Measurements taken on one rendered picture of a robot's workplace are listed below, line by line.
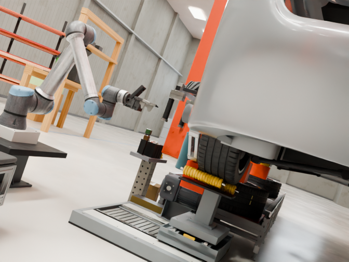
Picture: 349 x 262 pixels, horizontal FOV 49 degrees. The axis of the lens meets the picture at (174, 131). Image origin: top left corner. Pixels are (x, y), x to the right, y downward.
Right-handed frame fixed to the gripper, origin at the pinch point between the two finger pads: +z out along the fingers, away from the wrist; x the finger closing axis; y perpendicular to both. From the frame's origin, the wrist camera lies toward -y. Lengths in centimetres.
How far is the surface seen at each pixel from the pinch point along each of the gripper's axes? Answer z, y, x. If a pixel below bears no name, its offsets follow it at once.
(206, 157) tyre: 44.6, 19.5, 7.8
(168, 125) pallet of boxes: -272, 3, -766
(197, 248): 57, 69, 8
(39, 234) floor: -12, 83, 56
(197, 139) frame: 35.7, 11.8, 7.1
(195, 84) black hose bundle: 21.5, -18.7, 2.1
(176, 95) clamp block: 12.9, -9.1, 2.4
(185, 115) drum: 17.7, 0.1, -11.1
